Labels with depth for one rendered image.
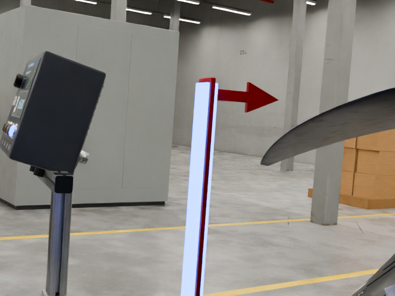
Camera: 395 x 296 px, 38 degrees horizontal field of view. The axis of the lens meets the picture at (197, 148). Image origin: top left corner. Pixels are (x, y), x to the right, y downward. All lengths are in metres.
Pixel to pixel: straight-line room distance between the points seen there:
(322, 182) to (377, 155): 2.08
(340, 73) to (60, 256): 6.14
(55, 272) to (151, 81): 6.32
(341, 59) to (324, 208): 1.76
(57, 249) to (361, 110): 0.62
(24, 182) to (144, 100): 1.77
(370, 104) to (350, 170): 8.71
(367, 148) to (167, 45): 3.47
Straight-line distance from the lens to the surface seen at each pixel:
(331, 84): 6.94
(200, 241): 0.44
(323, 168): 6.95
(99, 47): 6.91
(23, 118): 0.98
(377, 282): 0.77
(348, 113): 0.46
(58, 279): 0.98
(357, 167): 9.09
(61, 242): 0.96
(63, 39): 6.74
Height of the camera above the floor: 1.16
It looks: 3 degrees down
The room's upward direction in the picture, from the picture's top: 4 degrees clockwise
